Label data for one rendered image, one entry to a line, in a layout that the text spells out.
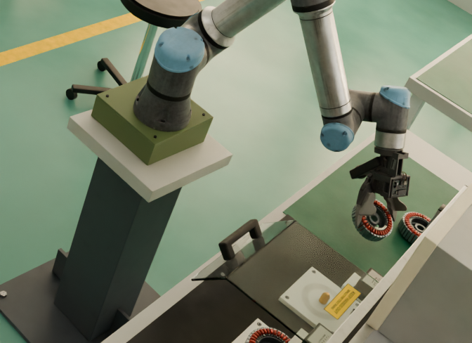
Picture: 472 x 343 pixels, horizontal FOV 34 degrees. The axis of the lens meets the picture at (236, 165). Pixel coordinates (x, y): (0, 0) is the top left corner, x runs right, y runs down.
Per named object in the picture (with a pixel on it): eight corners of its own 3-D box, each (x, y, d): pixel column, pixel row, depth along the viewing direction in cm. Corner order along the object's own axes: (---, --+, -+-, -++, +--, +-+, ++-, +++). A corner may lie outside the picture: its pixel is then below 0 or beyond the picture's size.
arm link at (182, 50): (138, 83, 194) (149, 37, 185) (162, 60, 204) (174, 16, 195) (180, 104, 192) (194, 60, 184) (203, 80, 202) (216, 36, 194)
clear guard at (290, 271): (189, 280, 136) (200, 256, 133) (262, 223, 154) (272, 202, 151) (341, 403, 127) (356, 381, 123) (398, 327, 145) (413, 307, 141)
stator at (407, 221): (402, 244, 209) (408, 235, 206) (393, 216, 217) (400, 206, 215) (439, 253, 211) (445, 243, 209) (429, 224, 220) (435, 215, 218)
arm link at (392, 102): (381, 83, 197) (414, 87, 194) (376, 126, 199) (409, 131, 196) (374, 86, 189) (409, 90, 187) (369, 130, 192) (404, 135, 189)
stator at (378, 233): (344, 204, 201) (352, 198, 199) (375, 201, 208) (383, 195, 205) (360, 244, 197) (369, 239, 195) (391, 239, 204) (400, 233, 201)
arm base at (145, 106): (121, 104, 201) (128, 73, 195) (163, 88, 212) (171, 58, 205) (160, 138, 196) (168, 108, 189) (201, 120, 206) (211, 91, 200)
